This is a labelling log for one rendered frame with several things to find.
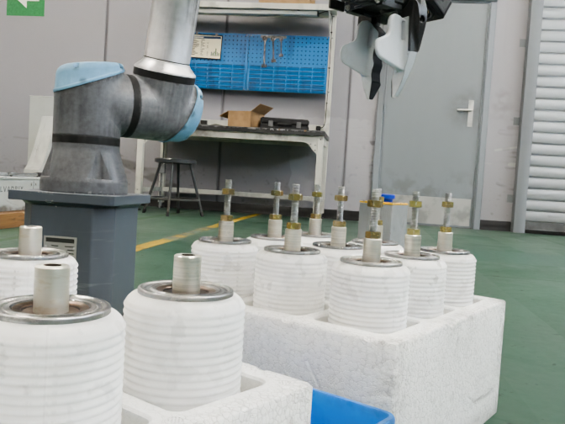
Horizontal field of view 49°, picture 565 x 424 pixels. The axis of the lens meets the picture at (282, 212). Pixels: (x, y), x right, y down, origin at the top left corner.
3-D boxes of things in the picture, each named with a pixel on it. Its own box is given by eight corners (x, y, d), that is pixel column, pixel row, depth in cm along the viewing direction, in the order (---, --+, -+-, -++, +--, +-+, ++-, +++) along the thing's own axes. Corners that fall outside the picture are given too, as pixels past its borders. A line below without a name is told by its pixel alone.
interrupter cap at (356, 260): (327, 262, 76) (328, 257, 76) (361, 259, 82) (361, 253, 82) (382, 272, 71) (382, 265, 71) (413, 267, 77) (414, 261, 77)
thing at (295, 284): (307, 402, 78) (317, 258, 77) (236, 389, 81) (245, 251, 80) (327, 380, 87) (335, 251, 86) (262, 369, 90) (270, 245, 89)
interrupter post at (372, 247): (356, 264, 76) (359, 237, 76) (367, 262, 78) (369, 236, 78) (374, 267, 75) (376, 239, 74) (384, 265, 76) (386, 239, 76)
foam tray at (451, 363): (139, 411, 90) (145, 287, 89) (294, 358, 121) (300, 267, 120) (384, 510, 67) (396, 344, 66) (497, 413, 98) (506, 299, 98)
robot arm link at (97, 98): (41, 134, 113) (44, 58, 112) (113, 140, 121) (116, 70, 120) (64, 133, 103) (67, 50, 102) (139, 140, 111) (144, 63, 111)
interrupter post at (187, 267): (164, 294, 50) (166, 253, 50) (187, 292, 52) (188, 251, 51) (184, 299, 48) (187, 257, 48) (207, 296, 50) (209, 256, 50)
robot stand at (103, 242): (-1, 366, 106) (6, 188, 104) (53, 339, 124) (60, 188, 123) (104, 378, 103) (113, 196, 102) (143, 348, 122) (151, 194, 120)
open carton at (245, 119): (232, 131, 585) (234, 107, 584) (271, 132, 571) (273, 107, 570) (217, 128, 557) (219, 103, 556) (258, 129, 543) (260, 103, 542)
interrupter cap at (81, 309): (-36, 312, 40) (-35, 301, 40) (69, 299, 46) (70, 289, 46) (26, 336, 35) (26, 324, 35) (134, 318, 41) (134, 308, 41)
